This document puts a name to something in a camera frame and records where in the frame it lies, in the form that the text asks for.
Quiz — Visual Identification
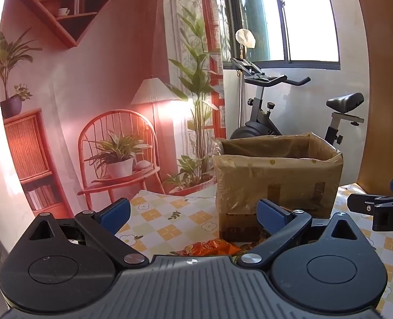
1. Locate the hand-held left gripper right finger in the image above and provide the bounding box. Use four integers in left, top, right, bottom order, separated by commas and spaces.
238, 199, 361, 269

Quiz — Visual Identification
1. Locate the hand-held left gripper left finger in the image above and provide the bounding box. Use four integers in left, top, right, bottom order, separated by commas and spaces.
28, 198, 150, 269

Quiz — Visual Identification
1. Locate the plastic-lined cardboard box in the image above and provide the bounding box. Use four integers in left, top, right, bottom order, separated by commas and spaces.
213, 132, 344, 241

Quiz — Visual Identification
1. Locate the orange snack packet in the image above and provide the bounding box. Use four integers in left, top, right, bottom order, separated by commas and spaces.
182, 239, 248, 257

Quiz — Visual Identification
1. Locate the checkered floral tablecloth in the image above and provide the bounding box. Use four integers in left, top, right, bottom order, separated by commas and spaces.
115, 183, 393, 309

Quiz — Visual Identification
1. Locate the brown wooden panel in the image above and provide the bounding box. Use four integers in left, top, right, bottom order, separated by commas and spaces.
349, 0, 393, 197

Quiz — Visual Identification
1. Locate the black exercise bike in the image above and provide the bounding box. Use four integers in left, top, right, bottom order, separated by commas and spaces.
228, 57, 365, 147

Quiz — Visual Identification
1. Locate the stand with white cloth cover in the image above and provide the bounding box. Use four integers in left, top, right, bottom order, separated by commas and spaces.
235, 28, 257, 131

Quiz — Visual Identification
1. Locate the large dark-framed window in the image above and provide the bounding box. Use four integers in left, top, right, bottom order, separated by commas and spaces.
220, 0, 342, 71

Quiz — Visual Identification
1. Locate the printed room wall backdrop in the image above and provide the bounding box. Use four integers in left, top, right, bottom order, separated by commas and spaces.
0, 0, 225, 220

